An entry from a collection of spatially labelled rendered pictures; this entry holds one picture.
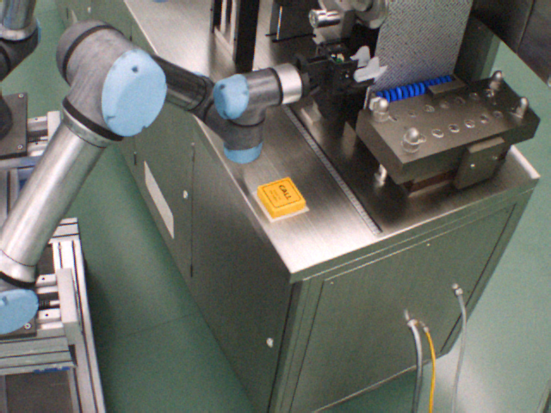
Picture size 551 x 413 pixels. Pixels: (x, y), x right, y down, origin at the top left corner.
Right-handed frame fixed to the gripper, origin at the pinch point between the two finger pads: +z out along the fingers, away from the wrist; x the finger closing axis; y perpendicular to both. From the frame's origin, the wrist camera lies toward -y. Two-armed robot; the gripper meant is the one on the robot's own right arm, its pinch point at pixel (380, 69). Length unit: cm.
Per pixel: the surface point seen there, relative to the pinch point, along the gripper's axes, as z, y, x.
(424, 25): 9.3, 9.9, -0.2
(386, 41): -0.1, 7.4, -0.2
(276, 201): -27.7, -16.6, -11.5
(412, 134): -3.1, -2.1, -17.2
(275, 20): -1.5, -14.5, 41.2
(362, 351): -6, -68, -26
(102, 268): -50, -109, 54
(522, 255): 91, -109, -1
